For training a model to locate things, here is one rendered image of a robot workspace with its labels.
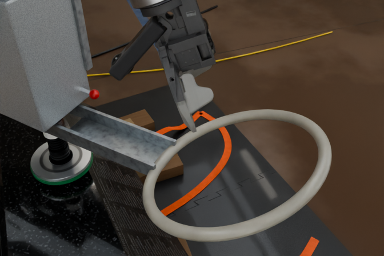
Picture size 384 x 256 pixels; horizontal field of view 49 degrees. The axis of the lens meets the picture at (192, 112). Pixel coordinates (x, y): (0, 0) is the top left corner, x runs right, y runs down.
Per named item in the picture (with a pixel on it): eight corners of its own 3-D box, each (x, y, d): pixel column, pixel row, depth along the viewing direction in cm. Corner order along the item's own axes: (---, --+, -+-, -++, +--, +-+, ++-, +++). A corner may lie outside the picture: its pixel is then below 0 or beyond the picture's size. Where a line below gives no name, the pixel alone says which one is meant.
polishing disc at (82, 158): (82, 183, 143) (81, 181, 142) (21, 179, 144) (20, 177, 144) (98, 140, 159) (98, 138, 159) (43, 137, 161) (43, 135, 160)
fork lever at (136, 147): (-22, 114, 142) (-27, 102, 139) (22, 84, 155) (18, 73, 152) (147, 187, 115) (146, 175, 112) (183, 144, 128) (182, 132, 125)
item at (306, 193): (108, 225, 106) (103, 216, 104) (200, 115, 139) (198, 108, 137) (292, 266, 77) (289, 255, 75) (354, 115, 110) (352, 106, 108)
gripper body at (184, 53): (217, 68, 65) (191, -6, 60) (166, 84, 67) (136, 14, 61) (216, 51, 72) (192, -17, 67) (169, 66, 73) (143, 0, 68)
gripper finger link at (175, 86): (182, 99, 63) (167, 44, 64) (172, 102, 63) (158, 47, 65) (189, 102, 68) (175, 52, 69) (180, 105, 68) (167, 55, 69)
